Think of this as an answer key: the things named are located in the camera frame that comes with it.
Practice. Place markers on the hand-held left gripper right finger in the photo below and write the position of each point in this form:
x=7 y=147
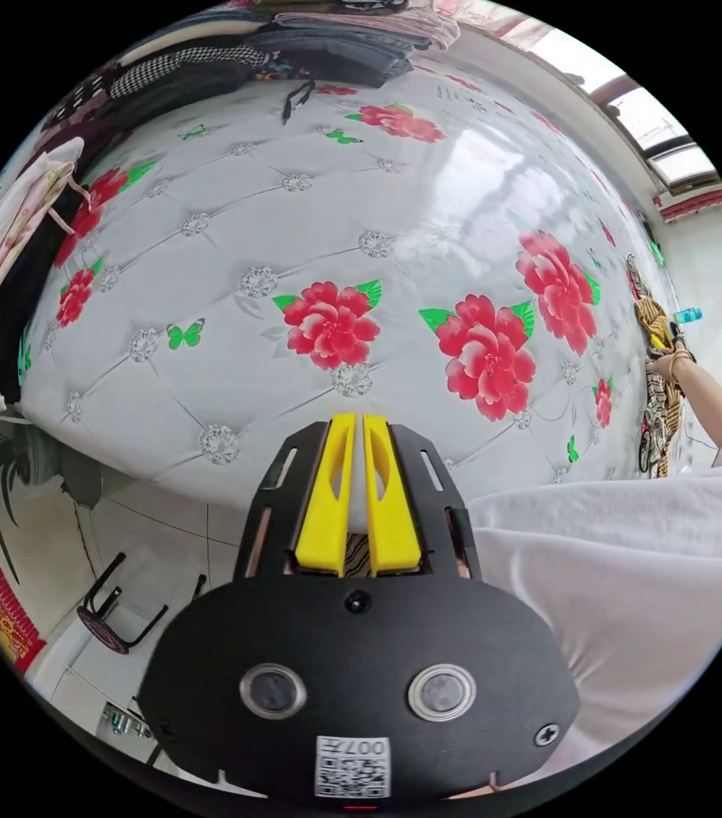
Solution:
x=392 y=511

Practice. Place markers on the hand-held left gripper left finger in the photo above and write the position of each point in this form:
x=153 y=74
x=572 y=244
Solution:
x=317 y=511

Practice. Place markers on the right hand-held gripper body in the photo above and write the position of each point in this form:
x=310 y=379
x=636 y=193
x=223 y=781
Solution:
x=680 y=342

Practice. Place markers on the yellow and black striped long sleeve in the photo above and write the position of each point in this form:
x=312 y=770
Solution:
x=653 y=314

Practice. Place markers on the person's right forearm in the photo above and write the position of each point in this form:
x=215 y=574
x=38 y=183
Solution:
x=704 y=399

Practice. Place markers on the person's right hand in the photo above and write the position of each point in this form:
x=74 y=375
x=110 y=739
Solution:
x=664 y=365

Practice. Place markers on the window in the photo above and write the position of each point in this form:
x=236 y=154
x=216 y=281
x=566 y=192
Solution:
x=654 y=115

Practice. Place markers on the black stool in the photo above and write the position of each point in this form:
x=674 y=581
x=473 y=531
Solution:
x=114 y=616

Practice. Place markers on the person's body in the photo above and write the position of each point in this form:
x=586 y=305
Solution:
x=623 y=588

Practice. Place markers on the bed with floral sheet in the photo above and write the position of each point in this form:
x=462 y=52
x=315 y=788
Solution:
x=309 y=211

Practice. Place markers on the pile of clothes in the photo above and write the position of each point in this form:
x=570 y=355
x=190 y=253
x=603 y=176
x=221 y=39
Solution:
x=335 y=45

